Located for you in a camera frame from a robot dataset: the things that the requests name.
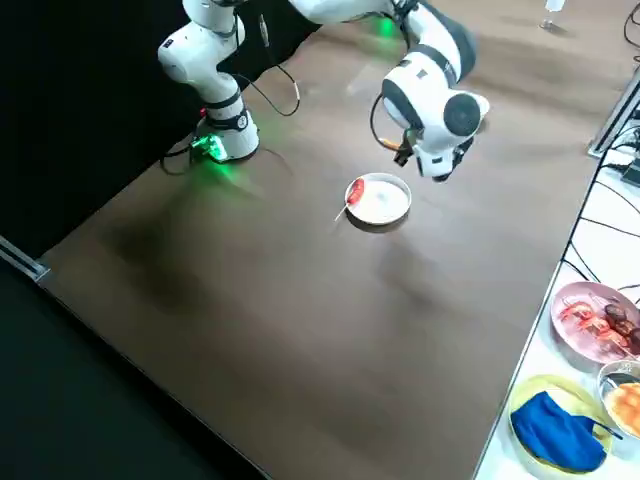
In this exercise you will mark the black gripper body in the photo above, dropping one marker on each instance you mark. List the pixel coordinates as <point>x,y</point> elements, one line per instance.
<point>406,155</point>

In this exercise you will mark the glass oil pot white cap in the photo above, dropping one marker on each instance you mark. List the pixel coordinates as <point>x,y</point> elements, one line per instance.
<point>554,5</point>

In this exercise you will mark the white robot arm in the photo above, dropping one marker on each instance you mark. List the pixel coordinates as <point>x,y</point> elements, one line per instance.
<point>425,75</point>

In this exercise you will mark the clear glass bowl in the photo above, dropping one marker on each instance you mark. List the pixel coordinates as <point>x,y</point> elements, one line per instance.
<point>612,372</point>

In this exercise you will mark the white round plate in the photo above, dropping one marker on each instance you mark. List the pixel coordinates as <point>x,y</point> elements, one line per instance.
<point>382,202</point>

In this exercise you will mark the red sausage on skewer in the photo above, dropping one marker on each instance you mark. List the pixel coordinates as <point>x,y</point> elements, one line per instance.
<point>357,191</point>

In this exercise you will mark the black device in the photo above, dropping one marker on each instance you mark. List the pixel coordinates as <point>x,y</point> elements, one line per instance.
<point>632,175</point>

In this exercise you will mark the pink plate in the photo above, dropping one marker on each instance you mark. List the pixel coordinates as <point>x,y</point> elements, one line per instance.
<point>562,325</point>

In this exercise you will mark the shrimp skewer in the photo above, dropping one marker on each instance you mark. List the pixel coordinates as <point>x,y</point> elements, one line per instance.
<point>585,320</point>

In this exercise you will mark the dark meat skewer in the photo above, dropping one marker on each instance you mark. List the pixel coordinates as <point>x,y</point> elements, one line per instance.
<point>617,315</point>

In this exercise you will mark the yellow plate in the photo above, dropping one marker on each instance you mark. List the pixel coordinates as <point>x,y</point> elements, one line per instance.
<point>550,385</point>

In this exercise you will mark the blue cloth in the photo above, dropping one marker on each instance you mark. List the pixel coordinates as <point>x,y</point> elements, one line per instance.
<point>555,430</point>

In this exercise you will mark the yellow bread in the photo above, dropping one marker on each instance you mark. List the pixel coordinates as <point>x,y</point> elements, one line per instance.
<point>627,405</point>

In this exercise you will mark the aluminium frame post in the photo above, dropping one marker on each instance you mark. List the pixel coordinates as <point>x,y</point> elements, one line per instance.
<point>612,120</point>

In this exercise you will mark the aluminium frame profile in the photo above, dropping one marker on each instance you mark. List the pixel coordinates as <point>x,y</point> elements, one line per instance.
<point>25,262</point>

